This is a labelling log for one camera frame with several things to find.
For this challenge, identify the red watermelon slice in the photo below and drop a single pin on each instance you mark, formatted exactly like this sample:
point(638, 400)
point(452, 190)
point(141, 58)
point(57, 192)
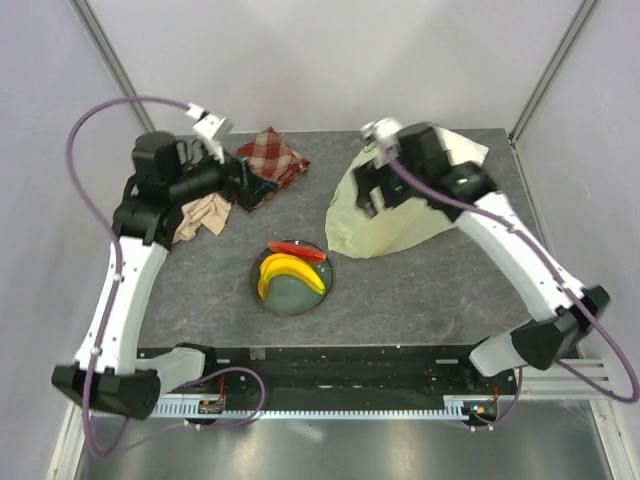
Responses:
point(311, 255)

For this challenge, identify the red plaid cloth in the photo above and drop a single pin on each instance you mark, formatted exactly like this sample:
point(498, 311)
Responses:
point(271, 158)

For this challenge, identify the blue ceramic plate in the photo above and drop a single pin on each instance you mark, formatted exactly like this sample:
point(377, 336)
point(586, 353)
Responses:
point(288, 286)

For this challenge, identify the beige cloth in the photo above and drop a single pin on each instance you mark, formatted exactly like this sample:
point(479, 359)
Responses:
point(211, 212)

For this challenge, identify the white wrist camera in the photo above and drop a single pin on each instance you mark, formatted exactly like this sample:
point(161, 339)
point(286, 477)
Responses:
point(381, 136)
point(210, 129)

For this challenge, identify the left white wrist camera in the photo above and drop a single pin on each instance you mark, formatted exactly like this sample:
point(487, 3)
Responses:
point(210, 129)

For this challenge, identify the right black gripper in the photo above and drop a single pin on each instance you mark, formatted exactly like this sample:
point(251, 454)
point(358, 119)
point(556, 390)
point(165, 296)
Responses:
point(367, 177)

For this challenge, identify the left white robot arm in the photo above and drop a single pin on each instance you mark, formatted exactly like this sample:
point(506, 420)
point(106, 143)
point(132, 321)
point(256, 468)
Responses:
point(107, 374)

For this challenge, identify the white slotted cable duct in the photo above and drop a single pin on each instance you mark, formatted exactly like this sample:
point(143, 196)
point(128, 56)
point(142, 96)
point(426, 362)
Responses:
point(206, 408)

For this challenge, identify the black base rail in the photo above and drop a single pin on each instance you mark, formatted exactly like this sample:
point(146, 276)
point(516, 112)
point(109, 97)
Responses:
point(348, 377)

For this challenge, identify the left aluminium frame post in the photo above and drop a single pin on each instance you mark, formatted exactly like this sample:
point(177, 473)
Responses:
point(99, 37)

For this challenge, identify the aluminium frame post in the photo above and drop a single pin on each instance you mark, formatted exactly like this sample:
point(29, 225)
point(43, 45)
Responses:
point(99, 37)
point(569, 39)

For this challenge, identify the pale green plastic bag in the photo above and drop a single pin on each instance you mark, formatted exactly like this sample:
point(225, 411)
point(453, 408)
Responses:
point(351, 233)

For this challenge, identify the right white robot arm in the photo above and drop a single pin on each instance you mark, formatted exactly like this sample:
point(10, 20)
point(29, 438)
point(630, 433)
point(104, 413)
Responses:
point(415, 162)

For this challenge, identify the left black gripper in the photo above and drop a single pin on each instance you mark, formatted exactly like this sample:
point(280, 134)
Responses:
point(250, 190)

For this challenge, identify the right aluminium frame post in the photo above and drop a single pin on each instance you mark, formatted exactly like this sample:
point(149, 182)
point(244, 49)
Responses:
point(569, 39)

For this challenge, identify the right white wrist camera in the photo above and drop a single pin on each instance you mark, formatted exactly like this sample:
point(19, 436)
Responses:
point(381, 136)

